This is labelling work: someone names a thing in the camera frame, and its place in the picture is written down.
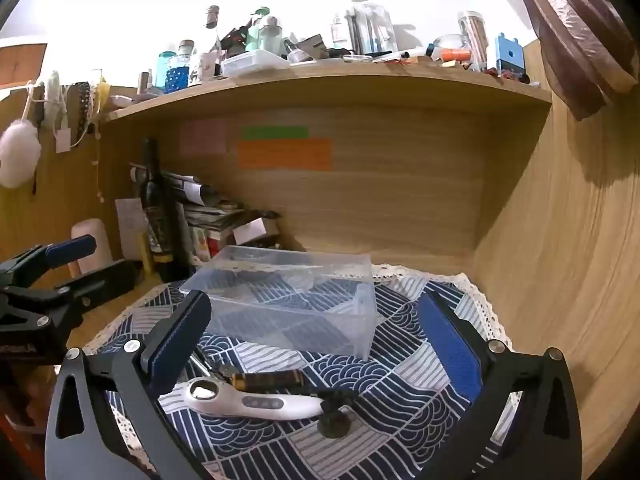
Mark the blue patterned cloth mat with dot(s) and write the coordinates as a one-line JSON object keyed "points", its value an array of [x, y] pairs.
{"points": [[400, 410]]}

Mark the teal plastic bottle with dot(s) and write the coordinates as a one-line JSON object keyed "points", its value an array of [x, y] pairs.
{"points": [[255, 35]]}

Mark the brown hanging bag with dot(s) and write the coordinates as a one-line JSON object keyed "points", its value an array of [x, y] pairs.
{"points": [[575, 35]]}

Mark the black lace ribbon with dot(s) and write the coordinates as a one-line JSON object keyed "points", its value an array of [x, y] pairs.
{"points": [[82, 105]]}

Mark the white handheld device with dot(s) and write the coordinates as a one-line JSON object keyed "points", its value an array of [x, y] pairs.
{"points": [[260, 405]]}

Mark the small white cardboard box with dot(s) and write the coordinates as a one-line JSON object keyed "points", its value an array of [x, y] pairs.
{"points": [[252, 230]]}

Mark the orange sticky note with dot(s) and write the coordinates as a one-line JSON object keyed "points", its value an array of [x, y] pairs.
{"points": [[285, 155]]}

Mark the glass bowl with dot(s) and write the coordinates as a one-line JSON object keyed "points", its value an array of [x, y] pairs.
{"points": [[450, 41]]}

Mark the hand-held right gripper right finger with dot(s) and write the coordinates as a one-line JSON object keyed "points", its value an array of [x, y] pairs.
{"points": [[450, 350]]}

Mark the clear plastic storage box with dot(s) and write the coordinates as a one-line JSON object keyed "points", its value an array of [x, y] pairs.
{"points": [[300, 260]]}

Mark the green sticky note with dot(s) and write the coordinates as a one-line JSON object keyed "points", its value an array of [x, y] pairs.
{"points": [[275, 132]]}

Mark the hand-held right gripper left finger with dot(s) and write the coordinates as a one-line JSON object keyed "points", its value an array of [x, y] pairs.
{"points": [[172, 350]]}

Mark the orange tube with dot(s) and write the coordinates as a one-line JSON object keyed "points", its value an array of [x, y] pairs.
{"points": [[455, 54]]}

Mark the large clear jar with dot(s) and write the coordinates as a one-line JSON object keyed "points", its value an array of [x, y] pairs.
{"points": [[372, 25]]}

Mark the blue box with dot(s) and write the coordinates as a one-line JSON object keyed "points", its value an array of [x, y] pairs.
{"points": [[510, 55]]}

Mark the pale cylinder roll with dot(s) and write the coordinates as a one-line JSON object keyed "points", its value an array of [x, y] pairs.
{"points": [[104, 240]]}

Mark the stack of books and magazines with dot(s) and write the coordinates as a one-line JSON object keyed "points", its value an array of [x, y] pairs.
{"points": [[210, 215]]}

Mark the pink sticky note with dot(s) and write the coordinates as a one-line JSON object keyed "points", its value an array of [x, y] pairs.
{"points": [[202, 137]]}

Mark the small metal tool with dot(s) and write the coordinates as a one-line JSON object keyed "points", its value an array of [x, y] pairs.
{"points": [[205, 365]]}

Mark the small clear bottle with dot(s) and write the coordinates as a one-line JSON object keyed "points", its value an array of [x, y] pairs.
{"points": [[340, 32]]}

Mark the white paper sheet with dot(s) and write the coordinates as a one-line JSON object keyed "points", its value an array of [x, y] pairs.
{"points": [[130, 225]]}

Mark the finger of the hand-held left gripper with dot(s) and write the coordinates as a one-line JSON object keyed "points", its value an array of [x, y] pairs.
{"points": [[70, 251], [102, 282]]}

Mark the white mug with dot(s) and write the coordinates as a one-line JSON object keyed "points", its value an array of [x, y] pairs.
{"points": [[205, 66]]}

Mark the white fluffy pompom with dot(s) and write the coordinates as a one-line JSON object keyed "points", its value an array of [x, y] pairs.
{"points": [[17, 152]]}

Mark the glass bottle with cork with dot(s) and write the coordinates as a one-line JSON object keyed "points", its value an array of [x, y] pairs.
{"points": [[212, 17]]}

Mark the white plastic tray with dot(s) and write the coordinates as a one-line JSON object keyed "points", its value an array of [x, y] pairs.
{"points": [[255, 62]]}

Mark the tall jar with brown contents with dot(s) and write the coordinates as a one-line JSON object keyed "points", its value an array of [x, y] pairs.
{"points": [[472, 35]]}

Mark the dark wine bottle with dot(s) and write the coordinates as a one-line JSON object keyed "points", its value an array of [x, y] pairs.
{"points": [[155, 210]]}

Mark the blue dotted bottle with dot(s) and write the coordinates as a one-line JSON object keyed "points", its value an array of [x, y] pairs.
{"points": [[177, 77]]}

